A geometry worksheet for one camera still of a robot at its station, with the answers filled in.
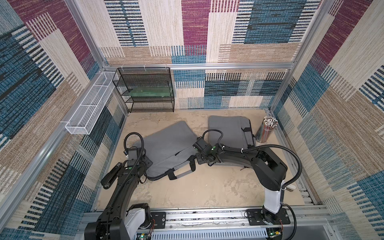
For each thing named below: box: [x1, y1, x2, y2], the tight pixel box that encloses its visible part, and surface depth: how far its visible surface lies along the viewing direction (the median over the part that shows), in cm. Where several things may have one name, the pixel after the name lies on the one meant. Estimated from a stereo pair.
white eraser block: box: [285, 184, 297, 192], surface depth 81 cm
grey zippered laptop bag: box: [134, 121, 198, 181], surface depth 93 cm
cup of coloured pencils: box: [255, 116, 279, 143], surface depth 93 cm
